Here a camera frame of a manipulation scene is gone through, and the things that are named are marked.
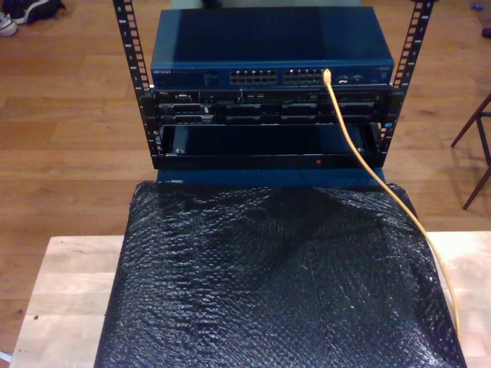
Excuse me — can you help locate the yellow network cable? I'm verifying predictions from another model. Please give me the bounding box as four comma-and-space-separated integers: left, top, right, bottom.
321, 68, 461, 337

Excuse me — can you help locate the blue metal base panel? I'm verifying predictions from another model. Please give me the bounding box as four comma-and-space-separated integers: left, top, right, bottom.
156, 167, 387, 189

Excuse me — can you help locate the black rack shelf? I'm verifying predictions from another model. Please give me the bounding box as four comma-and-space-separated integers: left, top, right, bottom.
152, 123, 384, 170

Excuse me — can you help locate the black rack server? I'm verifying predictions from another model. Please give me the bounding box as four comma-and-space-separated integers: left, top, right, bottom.
153, 88, 392, 126

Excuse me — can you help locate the black bubble mat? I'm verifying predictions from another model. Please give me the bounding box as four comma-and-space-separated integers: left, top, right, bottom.
94, 179, 469, 368

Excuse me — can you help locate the dark red chair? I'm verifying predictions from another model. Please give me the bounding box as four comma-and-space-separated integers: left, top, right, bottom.
450, 91, 491, 211

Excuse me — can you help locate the white sneaker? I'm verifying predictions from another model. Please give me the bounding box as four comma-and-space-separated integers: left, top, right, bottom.
0, 11, 19, 38

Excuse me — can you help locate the blue network switch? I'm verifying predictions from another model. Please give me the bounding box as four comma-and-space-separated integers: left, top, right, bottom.
150, 6, 396, 91

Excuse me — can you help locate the black perforated rack post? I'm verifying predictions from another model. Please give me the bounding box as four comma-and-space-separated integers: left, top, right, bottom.
112, 0, 163, 170
374, 0, 437, 168

